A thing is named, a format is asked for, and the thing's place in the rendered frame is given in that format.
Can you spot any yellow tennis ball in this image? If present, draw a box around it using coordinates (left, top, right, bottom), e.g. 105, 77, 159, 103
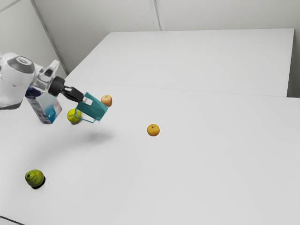
67, 107, 83, 125

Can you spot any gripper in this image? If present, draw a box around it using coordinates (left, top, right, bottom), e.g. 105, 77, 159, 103
48, 76, 93, 105

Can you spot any orange fruit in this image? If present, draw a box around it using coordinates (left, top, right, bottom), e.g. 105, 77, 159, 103
147, 123, 160, 137

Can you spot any red and yellow apple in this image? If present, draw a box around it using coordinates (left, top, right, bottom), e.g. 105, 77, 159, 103
100, 94, 113, 108

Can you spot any green pear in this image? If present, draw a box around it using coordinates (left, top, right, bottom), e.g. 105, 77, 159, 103
24, 169, 45, 188

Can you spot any teal faceted mug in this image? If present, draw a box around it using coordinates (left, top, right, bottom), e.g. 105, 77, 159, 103
75, 92, 109, 123

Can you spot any white and blue carton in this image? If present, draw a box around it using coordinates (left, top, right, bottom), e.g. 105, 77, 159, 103
24, 86, 63, 125

